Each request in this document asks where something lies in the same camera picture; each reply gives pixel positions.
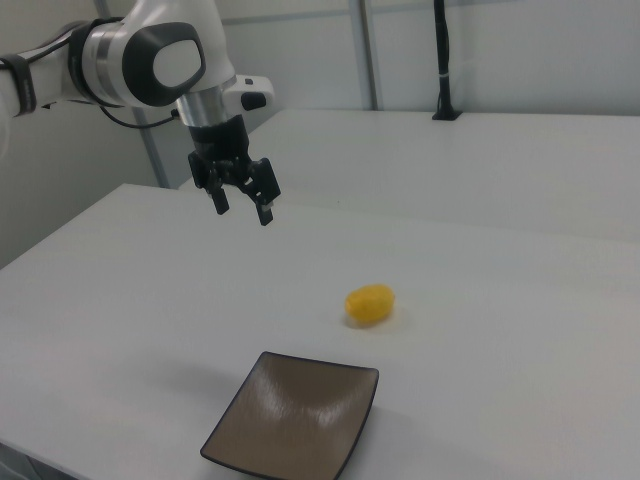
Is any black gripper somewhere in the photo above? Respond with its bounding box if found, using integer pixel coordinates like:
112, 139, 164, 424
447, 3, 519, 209
187, 115, 281, 228

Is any yellow potato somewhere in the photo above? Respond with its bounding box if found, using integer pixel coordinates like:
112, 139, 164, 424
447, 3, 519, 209
344, 283, 400, 329

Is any brown square ceramic plate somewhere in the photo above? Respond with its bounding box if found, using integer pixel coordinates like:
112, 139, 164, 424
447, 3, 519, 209
199, 350, 380, 480

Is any black pole with base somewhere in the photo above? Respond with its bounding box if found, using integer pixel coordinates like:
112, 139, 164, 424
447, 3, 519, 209
431, 0, 462, 122

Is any grey partition post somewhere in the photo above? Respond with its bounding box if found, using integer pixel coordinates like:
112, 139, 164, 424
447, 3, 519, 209
142, 122, 171, 190
357, 0, 385, 111

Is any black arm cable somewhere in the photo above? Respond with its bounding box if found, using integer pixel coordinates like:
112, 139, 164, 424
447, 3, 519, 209
99, 102, 181, 130

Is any black velcro strap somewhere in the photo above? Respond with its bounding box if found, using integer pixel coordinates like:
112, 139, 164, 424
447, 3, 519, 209
0, 53, 40, 119

